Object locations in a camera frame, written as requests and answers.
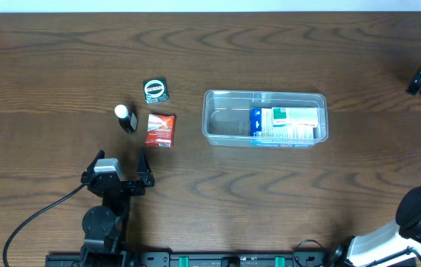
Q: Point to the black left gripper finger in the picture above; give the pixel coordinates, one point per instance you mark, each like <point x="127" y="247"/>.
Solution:
<point x="143" y="168"/>
<point x="90" y="167"/>

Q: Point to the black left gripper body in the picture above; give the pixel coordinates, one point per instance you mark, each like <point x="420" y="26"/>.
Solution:
<point x="115" y="199"/>

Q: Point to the red Panadol ActiFast packet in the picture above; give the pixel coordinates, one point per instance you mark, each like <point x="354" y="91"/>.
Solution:
<point x="160" y="131"/>

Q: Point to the blue Cool Fever box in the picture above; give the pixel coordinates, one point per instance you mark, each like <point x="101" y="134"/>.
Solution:
<point x="266" y="134"/>

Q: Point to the white green medicine box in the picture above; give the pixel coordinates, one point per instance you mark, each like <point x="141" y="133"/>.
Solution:
<point x="295" y="116"/>

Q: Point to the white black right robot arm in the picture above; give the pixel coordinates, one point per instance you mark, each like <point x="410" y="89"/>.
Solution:
<point x="395" y="244"/>

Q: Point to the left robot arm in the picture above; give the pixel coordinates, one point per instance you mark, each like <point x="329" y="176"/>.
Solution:
<point x="105" y="225"/>

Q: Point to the clear plastic container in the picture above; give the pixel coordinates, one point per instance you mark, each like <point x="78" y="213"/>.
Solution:
<point x="226" y="114"/>

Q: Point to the dark bottle white cap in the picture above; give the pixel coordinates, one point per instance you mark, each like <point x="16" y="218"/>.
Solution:
<point x="127" y="119"/>

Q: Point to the green Zam-Buk box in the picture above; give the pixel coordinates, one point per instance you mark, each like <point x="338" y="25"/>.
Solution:
<point x="155" y="90"/>

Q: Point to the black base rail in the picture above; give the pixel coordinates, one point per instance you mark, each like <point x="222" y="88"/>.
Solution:
<point x="165" y="259"/>

